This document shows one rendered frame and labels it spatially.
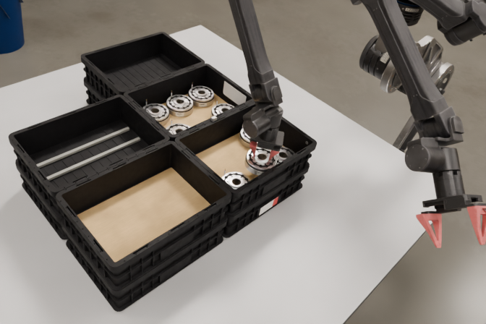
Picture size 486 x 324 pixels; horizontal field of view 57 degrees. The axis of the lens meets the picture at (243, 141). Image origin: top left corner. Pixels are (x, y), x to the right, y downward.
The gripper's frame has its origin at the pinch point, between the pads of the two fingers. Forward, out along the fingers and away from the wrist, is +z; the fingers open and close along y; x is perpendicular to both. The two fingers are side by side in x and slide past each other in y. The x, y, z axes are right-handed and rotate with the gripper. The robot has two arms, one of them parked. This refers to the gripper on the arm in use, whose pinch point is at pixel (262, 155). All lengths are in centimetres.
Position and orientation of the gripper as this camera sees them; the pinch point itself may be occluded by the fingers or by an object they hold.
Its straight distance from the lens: 145.1
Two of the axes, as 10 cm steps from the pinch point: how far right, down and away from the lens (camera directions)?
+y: 9.8, 2.1, -0.1
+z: -1.4, 7.2, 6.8
